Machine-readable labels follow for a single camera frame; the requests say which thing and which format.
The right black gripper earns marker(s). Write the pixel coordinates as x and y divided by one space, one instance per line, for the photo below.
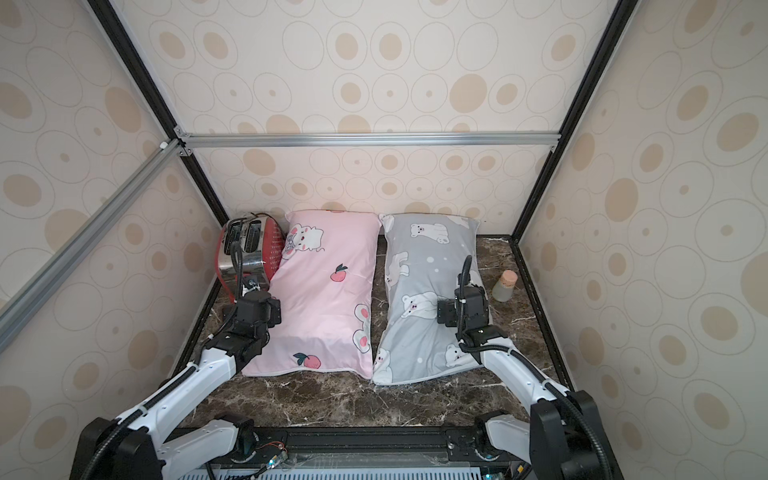
466 294

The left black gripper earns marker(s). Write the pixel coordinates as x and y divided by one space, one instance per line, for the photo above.
275 312

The grey polar bear pillow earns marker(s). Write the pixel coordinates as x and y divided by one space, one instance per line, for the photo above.
425 255

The pink cartoon pillow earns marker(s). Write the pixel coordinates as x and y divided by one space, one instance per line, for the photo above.
324 286

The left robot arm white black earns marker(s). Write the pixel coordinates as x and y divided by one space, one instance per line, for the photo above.
138 443

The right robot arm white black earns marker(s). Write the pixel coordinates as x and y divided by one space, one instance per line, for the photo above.
564 437

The small bottle with cork lid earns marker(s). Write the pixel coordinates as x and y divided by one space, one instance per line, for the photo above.
504 288

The red and chrome toaster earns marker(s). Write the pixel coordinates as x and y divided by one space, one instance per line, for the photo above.
250 247

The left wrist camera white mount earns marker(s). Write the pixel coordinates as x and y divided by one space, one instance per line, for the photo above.
250 285

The black base rail with electronics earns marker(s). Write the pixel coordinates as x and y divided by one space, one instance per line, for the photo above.
443 452

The horizontal aluminium frame rail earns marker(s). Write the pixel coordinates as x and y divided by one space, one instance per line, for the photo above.
387 139

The left diagonal aluminium rail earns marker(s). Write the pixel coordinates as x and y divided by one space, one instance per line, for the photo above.
38 290

